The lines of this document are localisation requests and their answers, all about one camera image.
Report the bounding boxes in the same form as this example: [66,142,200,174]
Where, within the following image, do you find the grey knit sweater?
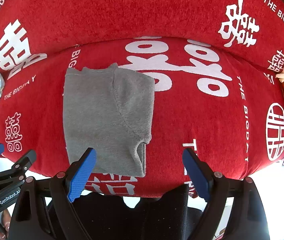
[63,63,155,177]

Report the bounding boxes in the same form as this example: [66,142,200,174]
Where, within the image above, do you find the red printed bed blanket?
[0,0,284,197]

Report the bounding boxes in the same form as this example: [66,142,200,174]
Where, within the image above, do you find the person's left hand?
[0,209,11,240]

